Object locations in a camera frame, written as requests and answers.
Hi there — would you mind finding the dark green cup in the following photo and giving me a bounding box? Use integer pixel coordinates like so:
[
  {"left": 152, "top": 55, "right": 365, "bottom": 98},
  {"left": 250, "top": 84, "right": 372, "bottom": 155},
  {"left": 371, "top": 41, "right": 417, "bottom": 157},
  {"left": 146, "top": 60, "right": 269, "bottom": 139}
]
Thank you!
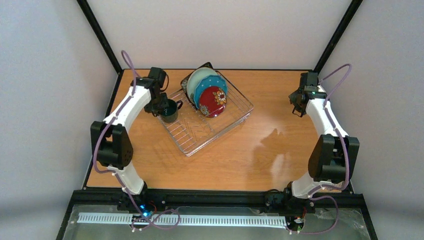
[{"left": 160, "top": 99, "right": 184, "bottom": 124}]

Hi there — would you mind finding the light green round plate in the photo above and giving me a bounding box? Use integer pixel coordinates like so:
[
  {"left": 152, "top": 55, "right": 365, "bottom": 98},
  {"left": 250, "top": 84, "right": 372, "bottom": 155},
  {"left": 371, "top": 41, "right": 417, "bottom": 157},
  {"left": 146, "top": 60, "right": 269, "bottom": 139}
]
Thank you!
[{"left": 186, "top": 67, "right": 218, "bottom": 104}]

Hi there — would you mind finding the wire metal dish rack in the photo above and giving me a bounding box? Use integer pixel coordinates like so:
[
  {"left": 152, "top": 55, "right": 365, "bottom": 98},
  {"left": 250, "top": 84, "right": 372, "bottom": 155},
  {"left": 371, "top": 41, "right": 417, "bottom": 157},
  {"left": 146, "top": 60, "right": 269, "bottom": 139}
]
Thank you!
[{"left": 159, "top": 71, "right": 254, "bottom": 157}]

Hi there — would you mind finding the dark red plate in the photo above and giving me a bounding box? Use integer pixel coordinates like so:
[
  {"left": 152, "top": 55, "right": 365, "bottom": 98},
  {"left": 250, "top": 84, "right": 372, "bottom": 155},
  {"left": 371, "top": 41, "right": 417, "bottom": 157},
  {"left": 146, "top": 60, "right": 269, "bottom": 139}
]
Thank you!
[{"left": 198, "top": 86, "right": 227, "bottom": 118}]

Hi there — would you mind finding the blue polka dot plate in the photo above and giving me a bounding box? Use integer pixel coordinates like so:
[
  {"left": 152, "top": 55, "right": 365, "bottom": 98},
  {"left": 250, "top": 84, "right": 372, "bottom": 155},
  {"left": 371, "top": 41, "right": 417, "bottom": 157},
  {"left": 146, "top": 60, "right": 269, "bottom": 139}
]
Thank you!
[{"left": 193, "top": 74, "right": 229, "bottom": 110}]

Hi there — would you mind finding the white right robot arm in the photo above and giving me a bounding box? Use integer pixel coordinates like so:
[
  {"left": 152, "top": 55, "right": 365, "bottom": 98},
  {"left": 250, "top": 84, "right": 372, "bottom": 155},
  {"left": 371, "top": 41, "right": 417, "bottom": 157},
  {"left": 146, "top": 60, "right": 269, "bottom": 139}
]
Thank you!
[{"left": 287, "top": 71, "right": 360, "bottom": 207}]

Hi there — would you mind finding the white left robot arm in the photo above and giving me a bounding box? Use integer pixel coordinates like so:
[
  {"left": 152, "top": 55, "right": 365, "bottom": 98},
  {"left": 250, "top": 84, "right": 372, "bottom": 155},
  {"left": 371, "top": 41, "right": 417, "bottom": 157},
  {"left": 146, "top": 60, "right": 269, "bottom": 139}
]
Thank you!
[{"left": 90, "top": 67, "right": 169, "bottom": 195}]

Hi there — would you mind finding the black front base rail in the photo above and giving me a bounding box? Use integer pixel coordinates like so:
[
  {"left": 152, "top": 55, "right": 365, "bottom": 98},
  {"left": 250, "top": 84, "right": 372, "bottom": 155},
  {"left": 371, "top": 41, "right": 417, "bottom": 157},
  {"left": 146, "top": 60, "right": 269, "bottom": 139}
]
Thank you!
[{"left": 56, "top": 188, "right": 379, "bottom": 240}]

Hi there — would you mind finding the black frame post right rear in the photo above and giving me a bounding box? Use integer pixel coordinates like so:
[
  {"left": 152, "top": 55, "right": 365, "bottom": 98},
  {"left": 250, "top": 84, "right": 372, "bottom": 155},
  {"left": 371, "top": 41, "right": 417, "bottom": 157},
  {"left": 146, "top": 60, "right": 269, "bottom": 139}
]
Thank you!
[{"left": 313, "top": 0, "right": 363, "bottom": 74}]

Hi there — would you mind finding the black frame post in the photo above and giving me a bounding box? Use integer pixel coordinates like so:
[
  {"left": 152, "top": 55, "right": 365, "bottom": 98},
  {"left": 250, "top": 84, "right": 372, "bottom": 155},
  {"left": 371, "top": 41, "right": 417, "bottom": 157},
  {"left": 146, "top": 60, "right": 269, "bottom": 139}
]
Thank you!
[
  {"left": 76, "top": 0, "right": 123, "bottom": 74},
  {"left": 313, "top": 0, "right": 363, "bottom": 74}
]

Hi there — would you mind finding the black frame post left rear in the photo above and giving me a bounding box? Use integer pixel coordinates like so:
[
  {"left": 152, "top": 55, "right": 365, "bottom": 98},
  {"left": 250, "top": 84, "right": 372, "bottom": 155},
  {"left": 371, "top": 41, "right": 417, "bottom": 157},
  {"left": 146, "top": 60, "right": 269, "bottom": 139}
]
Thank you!
[{"left": 76, "top": 0, "right": 123, "bottom": 74}]

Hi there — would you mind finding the white slotted cable duct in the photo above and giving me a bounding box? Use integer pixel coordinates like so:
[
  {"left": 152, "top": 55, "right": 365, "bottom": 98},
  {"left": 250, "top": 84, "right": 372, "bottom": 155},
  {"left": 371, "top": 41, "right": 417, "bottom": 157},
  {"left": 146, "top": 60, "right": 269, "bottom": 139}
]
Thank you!
[{"left": 75, "top": 212, "right": 287, "bottom": 228}]

